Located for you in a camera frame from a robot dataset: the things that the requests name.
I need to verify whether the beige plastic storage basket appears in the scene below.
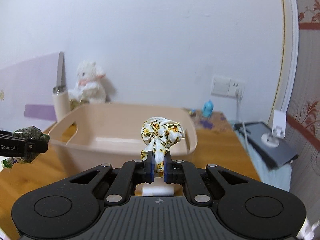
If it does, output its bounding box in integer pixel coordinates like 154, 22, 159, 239
49, 103, 197, 176

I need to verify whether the white phone stand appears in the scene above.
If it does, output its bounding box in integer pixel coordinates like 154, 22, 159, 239
261, 110, 286, 148

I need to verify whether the small mushroom figurine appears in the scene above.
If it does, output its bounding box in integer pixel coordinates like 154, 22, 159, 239
188, 109, 196, 116

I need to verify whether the purple star patterned mat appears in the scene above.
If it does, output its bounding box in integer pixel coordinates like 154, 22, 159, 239
184, 108, 233, 133

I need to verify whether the dark green bundle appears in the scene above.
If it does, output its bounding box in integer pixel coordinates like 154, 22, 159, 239
12, 126, 50, 164

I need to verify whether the lilac headboard panel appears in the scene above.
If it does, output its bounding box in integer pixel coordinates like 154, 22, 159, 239
1, 51, 65, 131

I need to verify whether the white small box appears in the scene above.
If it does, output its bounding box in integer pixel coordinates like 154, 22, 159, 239
142, 177, 175, 197

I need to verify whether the white power cable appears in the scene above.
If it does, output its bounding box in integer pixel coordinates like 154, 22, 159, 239
235, 87, 251, 153

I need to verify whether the floral yellow white cloth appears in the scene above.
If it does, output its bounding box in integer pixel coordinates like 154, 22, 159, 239
140, 117, 185, 177

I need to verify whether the cream thermos bottle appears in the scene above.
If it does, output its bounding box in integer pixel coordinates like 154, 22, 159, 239
52, 85, 71, 122

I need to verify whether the white wall switch socket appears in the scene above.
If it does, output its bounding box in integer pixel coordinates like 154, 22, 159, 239
210, 76, 245, 99

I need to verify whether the white plush lamb toy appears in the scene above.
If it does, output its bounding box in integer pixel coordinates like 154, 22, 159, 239
68, 61, 106, 103

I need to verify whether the dark grey laptop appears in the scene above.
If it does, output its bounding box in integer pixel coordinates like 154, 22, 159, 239
235, 119, 298, 169

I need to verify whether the blue cartoon figurine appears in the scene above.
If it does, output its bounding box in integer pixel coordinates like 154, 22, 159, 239
202, 100, 214, 118

